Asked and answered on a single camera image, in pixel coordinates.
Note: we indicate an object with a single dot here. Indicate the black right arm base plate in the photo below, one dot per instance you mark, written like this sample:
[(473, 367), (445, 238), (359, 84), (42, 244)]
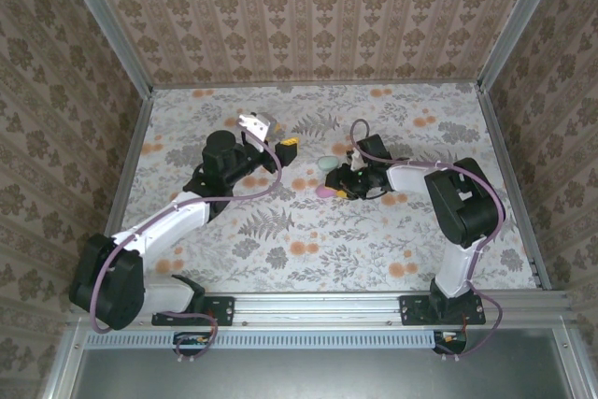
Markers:
[(413, 310)]

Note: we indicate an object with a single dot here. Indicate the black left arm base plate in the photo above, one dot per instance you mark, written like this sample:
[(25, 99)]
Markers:
[(219, 310)]

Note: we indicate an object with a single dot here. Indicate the black wiring port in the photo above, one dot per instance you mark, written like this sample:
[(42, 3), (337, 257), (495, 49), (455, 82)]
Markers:
[(191, 343), (451, 340)]

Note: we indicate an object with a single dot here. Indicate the purple earbud charging case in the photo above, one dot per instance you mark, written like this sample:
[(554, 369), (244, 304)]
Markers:
[(323, 192)]

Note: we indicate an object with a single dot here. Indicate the aluminium side rail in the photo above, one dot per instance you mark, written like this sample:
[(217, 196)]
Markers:
[(532, 249), (133, 146)]

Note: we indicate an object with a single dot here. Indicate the aluminium corner post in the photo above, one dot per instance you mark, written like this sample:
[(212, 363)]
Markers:
[(109, 30), (519, 20)]

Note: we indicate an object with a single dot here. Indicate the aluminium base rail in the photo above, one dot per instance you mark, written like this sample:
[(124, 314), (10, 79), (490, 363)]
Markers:
[(317, 308)]

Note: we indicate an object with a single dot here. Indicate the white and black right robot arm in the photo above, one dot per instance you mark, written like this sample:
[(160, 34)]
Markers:
[(455, 268)]

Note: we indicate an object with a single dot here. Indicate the aluminium lower frame bar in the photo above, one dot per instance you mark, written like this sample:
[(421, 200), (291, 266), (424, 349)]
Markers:
[(63, 361), (572, 361)]

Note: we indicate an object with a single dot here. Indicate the mint green earbud charging case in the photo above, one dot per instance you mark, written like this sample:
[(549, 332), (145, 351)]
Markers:
[(327, 163)]

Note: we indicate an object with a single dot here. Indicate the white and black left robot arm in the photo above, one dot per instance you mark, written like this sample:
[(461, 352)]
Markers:
[(163, 226)]

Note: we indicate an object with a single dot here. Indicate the grey metal panel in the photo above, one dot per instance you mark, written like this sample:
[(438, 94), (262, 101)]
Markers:
[(317, 375)]

